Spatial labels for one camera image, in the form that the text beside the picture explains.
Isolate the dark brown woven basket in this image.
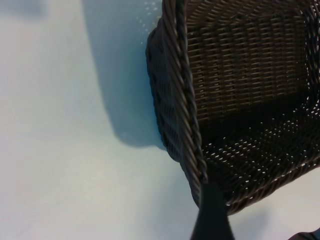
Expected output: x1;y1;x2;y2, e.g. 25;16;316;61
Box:
145;0;320;217

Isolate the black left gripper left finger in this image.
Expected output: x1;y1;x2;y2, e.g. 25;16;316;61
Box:
189;183;236;240

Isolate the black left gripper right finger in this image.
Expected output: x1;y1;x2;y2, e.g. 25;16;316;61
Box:
286;231;320;240

